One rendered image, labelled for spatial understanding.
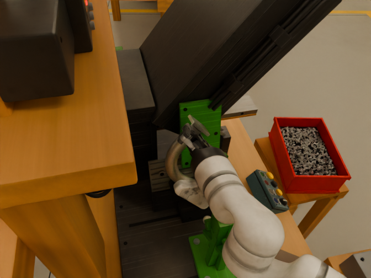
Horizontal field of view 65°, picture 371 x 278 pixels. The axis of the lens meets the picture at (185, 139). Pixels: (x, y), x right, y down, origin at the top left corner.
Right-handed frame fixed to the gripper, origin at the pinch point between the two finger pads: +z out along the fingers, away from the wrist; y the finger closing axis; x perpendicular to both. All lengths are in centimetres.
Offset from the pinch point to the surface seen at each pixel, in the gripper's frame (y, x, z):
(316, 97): -181, -66, 162
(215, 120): -8.7, -4.6, 9.9
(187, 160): -12.1, 9.6, 10.0
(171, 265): -23.4, 33.3, -5.2
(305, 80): -178, -73, 188
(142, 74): 8.6, 1.9, 29.6
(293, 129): -61, -20, 37
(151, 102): 5.7, 4.1, 16.6
